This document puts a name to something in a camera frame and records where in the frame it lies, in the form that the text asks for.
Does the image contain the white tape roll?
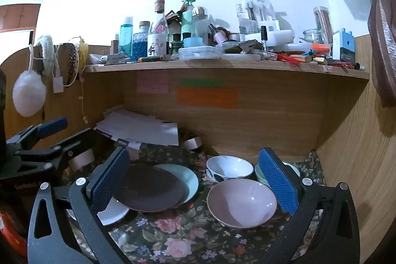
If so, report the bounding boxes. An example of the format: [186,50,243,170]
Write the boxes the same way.
[184,137,201,151]

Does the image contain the floral tablecloth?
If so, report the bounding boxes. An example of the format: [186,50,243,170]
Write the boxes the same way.
[62,143,325,264]

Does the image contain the light green plate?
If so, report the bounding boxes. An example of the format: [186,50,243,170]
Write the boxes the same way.
[153,163,199,209]

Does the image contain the white fluffy earmuffs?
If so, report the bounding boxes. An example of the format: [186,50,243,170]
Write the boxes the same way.
[12,34,56,118]

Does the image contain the white bowl with dark spots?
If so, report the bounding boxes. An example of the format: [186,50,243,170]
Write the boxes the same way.
[206,155,255,183]

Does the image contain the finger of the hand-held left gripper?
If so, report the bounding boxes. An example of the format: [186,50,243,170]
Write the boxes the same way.
[6,118,69,150]
[14,128,100,173]

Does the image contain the blue textured glass bottle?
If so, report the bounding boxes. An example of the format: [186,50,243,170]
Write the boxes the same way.
[133,21,149,62]

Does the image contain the clear bottle with silver cap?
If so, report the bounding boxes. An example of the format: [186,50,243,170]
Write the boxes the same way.
[192,6,208,39]

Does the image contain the blue and white box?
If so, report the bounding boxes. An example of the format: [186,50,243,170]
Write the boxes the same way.
[332,29,355,62]

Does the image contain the clear cylinder jar with sticks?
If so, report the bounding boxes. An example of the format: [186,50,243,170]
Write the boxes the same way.
[313,6,333,45]

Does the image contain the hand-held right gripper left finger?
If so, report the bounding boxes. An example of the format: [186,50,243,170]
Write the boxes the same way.
[27,146,130,264]

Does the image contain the red tassel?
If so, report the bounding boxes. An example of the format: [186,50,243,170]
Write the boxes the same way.
[275,54,302,67]

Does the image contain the dark brown plate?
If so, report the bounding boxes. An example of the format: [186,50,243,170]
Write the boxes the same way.
[113,165,184,213]

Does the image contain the mint green pump bottle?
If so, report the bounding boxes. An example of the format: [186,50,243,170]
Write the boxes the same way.
[181,0,196,40]

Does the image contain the pink bowl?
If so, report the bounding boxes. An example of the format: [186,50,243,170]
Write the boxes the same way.
[207,179,278,229]

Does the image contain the white flat box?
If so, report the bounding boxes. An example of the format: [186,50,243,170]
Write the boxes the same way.
[264,30,293,46]

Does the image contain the white plate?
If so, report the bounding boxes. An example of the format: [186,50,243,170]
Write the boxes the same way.
[66,197,130,227]

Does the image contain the wooden shelf board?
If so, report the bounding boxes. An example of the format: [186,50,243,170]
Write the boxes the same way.
[83,59,370,80]

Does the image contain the clear plastic box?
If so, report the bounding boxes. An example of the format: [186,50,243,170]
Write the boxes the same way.
[178,46,225,60]

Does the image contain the clear bottle with picture label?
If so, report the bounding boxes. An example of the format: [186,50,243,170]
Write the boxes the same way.
[148,0,170,57]

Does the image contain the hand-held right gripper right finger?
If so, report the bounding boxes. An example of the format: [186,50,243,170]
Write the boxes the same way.
[258,147,361,264]

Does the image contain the stack of white papers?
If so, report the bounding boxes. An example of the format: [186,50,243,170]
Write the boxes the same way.
[94,109,180,147]

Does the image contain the orange sticky note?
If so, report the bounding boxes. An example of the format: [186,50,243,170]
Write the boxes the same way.
[177,87,239,108]

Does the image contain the green sticky note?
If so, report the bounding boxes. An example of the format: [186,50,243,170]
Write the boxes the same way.
[179,78,223,88]

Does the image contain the pink striped curtain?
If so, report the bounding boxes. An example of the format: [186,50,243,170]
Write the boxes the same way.
[300,0,396,108]

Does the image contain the toothbrush package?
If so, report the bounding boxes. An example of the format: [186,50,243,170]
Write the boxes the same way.
[238,0,276,35]

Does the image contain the light green bowl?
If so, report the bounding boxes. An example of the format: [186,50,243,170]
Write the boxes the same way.
[254,161,301,189]

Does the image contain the pink sticky note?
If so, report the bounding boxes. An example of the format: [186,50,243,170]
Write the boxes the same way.
[137,72,170,94]

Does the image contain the tall blue liquid bottle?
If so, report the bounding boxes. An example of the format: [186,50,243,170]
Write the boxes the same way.
[120,17,134,56]

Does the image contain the white charger adapter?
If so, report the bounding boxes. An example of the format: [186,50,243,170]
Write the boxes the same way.
[52,75,64,94]

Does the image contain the small glass jar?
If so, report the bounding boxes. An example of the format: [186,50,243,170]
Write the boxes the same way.
[303,29,321,44]

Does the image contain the wooden cabinet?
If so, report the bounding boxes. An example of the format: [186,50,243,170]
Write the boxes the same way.
[0,3,41,32]

